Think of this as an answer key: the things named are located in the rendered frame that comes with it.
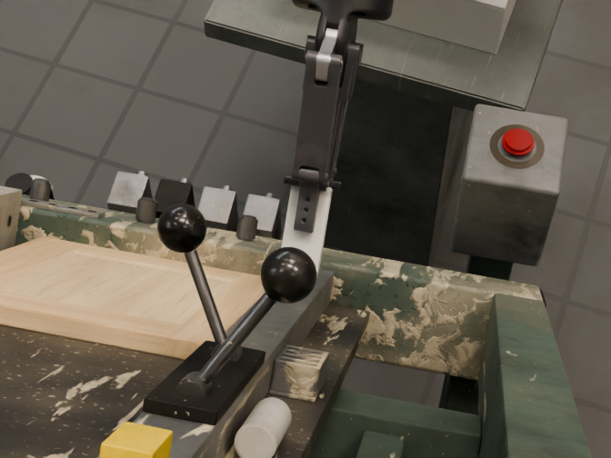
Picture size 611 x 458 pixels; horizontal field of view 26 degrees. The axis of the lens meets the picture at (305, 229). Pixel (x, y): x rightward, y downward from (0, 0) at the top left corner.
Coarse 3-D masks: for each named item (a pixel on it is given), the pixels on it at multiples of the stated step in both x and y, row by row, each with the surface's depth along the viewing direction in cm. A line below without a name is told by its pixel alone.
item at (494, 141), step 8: (504, 128) 166; (512, 128) 166; (520, 128) 166; (528, 128) 166; (496, 136) 166; (536, 136) 166; (496, 144) 165; (536, 144) 165; (496, 152) 164; (536, 152) 164; (504, 160) 164; (528, 160) 164; (536, 160) 164; (520, 168) 163
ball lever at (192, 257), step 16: (176, 208) 100; (192, 208) 101; (160, 224) 100; (176, 224) 100; (192, 224) 100; (160, 240) 101; (176, 240) 100; (192, 240) 100; (192, 256) 101; (192, 272) 101; (208, 288) 102; (208, 304) 101; (208, 320) 102; (224, 336) 102; (240, 352) 102
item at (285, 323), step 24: (288, 312) 129; (312, 312) 139; (264, 336) 116; (288, 336) 120; (264, 384) 108; (240, 408) 97; (192, 432) 84; (216, 432) 87; (192, 456) 79; (216, 456) 89
